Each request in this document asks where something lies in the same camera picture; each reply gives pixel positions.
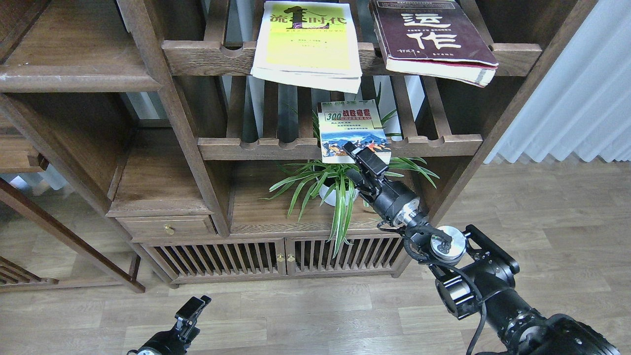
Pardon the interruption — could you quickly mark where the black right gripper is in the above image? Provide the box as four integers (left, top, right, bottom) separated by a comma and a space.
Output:
343, 142, 421, 227

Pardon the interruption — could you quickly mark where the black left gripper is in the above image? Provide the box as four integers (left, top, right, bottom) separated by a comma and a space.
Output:
128, 296, 212, 355

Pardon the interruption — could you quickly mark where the colourful 300 paperback book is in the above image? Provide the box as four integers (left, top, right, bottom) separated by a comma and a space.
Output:
318, 99, 391, 164

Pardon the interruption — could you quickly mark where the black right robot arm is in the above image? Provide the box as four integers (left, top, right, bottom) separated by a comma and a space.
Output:
344, 143, 619, 355

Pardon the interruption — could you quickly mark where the green spider plant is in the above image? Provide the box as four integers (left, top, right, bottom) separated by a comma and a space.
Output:
269, 90, 439, 253

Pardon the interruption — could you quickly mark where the white plant pot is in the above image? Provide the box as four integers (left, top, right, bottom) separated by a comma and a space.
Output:
318, 182, 359, 207

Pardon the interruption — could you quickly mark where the left slatted cabinet door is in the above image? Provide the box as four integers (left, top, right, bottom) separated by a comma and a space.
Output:
142, 238, 287, 284

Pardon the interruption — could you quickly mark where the small wooden drawer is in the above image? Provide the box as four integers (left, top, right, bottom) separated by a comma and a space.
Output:
117, 215, 218, 242

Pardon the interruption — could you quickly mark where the yellow green cover book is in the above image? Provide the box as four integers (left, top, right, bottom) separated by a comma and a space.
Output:
251, 1, 362, 94

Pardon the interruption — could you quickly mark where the maroon cover thick book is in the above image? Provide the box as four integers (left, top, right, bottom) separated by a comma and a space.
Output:
369, 0, 498, 87

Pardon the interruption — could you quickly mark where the dark wooden bookshelf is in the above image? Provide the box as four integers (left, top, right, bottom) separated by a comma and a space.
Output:
1, 0, 596, 287

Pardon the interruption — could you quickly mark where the white pleated curtain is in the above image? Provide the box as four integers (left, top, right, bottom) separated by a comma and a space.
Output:
485, 0, 631, 164

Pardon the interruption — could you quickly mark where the wooden furniture frame left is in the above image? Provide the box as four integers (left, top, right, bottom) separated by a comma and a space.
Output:
0, 118, 145, 293

